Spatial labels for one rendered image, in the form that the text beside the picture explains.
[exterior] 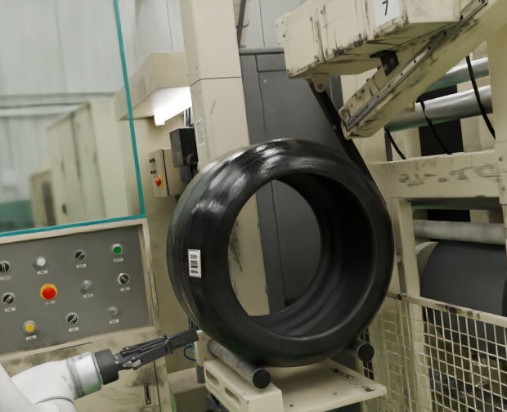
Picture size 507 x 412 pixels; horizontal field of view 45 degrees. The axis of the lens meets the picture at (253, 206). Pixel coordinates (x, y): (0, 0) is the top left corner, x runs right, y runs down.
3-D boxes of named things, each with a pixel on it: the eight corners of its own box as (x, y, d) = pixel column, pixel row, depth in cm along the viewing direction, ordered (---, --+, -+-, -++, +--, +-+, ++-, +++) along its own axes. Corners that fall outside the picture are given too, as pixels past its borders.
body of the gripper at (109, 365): (95, 358, 132) (136, 343, 135) (91, 349, 140) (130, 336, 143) (105, 390, 133) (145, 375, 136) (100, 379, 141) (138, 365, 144)
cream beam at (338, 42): (284, 80, 180) (279, 30, 179) (358, 75, 189) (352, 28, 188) (406, 24, 123) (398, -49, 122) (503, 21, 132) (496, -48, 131)
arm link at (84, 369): (65, 354, 138) (91, 345, 140) (76, 391, 139) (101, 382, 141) (68, 364, 130) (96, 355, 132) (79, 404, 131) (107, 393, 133)
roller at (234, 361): (213, 335, 171) (226, 342, 173) (206, 350, 171) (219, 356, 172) (258, 366, 139) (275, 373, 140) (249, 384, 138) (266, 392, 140)
